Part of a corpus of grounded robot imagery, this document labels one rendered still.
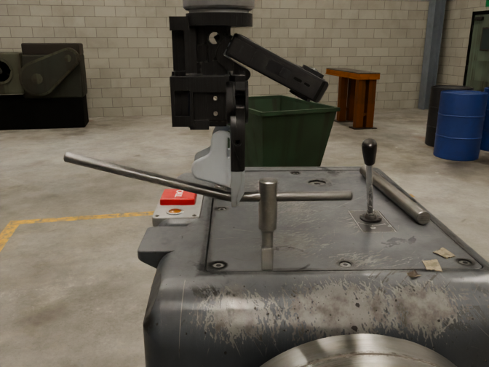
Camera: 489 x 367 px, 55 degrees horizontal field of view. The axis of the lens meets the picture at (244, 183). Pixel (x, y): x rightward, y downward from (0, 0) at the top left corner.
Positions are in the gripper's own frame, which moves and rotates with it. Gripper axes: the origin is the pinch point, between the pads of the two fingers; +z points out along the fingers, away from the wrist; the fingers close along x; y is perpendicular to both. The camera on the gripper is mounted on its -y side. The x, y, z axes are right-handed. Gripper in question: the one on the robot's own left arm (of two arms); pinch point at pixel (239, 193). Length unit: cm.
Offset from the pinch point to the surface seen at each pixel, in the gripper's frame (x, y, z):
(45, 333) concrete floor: -169, 104, 135
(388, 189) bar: -25.7, -26.9, 8.1
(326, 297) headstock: 5.3, -9.8, 10.9
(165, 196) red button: -24.6, 12.5, 8.6
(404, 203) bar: -18.6, -27.2, 8.1
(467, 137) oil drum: -540, -307, 104
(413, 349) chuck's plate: 12.8, -17.2, 12.5
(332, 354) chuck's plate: 14.1, -8.7, 11.9
